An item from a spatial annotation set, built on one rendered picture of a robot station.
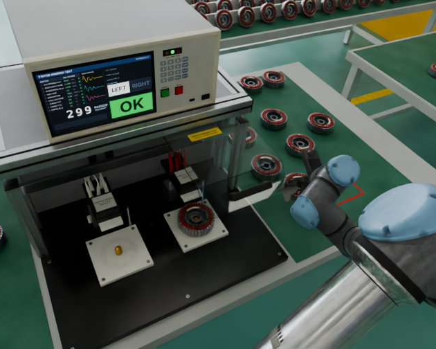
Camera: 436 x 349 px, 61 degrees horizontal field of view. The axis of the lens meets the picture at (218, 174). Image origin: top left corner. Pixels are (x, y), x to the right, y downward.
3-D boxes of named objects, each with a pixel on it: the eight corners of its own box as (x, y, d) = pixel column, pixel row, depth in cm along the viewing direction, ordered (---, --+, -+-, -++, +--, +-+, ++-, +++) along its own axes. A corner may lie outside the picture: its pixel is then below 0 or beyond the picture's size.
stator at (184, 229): (219, 232, 113) (220, 224, 110) (184, 242, 109) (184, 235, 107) (206, 205, 120) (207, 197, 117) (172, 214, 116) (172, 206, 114)
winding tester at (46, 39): (215, 102, 103) (221, 30, 88) (49, 144, 86) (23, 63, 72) (160, 40, 126) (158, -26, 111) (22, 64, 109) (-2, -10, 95)
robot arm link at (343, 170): (323, 171, 87) (344, 145, 89) (306, 181, 98) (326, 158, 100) (349, 193, 86) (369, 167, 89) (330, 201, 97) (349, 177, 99)
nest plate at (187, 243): (228, 235, 114) (228, 232, 113) (183, 253, 108) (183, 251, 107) (205, 201, 123) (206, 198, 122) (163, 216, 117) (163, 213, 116)
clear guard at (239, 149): (289, 190, 97) (294, 174, 92) (207, 221, 88) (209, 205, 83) (228, 119, 116) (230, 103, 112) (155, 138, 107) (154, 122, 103)
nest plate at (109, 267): (153, 265, 105) (153, 263, 104) (100, 287, 99) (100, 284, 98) (135, 226, 114) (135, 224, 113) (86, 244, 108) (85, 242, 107)
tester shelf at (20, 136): (251, 112, 108) (253, 99, 105) (-7, 183, 83) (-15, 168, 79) (187, 45, 134) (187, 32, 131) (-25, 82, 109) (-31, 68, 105)
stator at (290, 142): (280, 141, 150) (282, 133, 148) (306, 138, 153) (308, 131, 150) (291, 160, 143) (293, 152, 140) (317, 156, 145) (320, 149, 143)
